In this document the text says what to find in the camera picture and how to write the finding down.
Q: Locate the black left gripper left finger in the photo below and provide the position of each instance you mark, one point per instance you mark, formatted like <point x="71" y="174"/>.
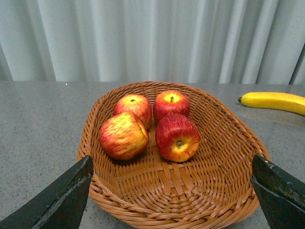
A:
<point x="60" y="205"/>

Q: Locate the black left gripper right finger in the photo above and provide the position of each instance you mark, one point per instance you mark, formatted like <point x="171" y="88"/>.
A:
<point x="281" y="195"/>

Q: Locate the brown wicker basket left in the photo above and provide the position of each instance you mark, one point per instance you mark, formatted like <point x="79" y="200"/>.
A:
<point x="212" y="190"/>

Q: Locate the yellowish apple front left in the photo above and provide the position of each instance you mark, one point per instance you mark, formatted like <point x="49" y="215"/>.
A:
<point x="124" y="136"/>

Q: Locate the yellow banana near left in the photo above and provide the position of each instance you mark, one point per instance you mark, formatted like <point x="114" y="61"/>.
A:
<point x="274" y="100"/>

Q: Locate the red apple front right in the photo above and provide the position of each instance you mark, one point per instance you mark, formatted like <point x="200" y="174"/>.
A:
<point x="177" y="137"/>

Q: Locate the red apple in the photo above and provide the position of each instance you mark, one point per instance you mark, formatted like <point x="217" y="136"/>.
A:
<point x="177" y="137"/>
<point x="170" y="102"/>

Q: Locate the apple back left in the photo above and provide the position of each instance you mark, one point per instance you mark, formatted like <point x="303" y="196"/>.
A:
<point x="138" y="104"/>

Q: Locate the red apple back right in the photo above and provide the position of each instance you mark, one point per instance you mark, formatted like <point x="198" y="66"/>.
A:
<point x="170" y="102"/>

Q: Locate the white pleated curtain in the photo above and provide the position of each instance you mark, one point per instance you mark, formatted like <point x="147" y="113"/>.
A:
<point x="188" y="41"/>

